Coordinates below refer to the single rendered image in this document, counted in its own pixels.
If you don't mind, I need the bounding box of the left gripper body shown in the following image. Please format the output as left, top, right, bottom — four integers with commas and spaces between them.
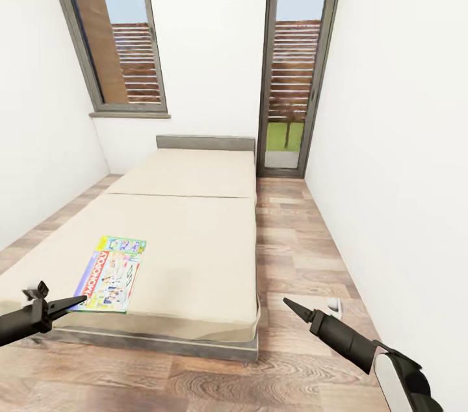
0, 297, 54, 346

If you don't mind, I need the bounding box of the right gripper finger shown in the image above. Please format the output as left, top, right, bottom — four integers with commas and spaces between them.
283, 298, 317, 323

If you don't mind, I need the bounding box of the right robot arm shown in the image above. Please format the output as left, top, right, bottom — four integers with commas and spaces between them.
283, 297, 444, 412

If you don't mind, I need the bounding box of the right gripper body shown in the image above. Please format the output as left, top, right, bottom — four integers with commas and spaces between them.
309, 309, 356, 359

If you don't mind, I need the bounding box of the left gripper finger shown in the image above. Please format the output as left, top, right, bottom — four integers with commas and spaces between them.
42, 295, 88, 324
49, 310, 68, 320

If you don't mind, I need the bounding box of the board game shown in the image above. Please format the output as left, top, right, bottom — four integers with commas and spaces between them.
67, 235, 146, 315

